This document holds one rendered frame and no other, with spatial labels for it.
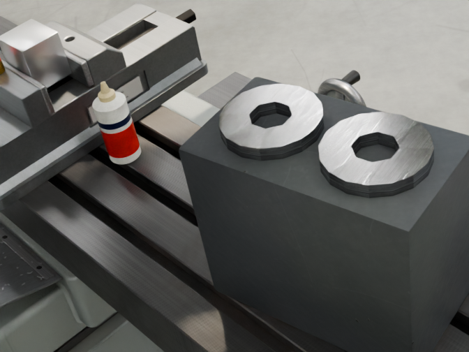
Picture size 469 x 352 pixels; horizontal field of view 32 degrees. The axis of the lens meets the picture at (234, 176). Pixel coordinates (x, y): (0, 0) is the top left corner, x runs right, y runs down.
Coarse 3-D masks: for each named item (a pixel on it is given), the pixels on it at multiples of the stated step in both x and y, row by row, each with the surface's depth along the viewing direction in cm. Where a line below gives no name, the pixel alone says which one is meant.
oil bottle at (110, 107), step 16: (112, 96) 95; (96, 112) 95; (112, 112) 95; (128, 112) 97; (112, 128) 96; (128, 128) 97; (112, 144) 98; (128, 144) 98; (112, 160) 100; (128, 160) 99
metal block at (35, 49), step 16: (16, 32) 99; (32, 32) 99; (48, 32) 98; (16, 48) 96; (32, 48) 96; (48, 48) 98; (16, 64) 99; (32, 64) 97; (48, 64) 99; (64, 64) 100; (48, 80) 100
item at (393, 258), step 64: (256, 128) 68; (320, 128) 68; (384, 128) 66; (192, 192) 73; (256, 192) 67; (320, 192) 63; (384, 192) 61; (448, 192) 63; (256, 256) 73; (320, 256) 67; (384, 256) 62; (448, 256) 68; (320, 320) 73; (384, 320) 67; (448, 320) 74
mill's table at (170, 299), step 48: (0, 48) 131; (144, 144) 102; (48, 192) 98; (96, 192) 97; (144, 192) 95; (48, 240) 98; (96, 240) 90; (144, 240) 91; (192, 240) 88; (96, 288) 94; (144, 288) 84; (192, 288) 86; (192, 336) 78; (240, 336) 77; (288, 336) 77
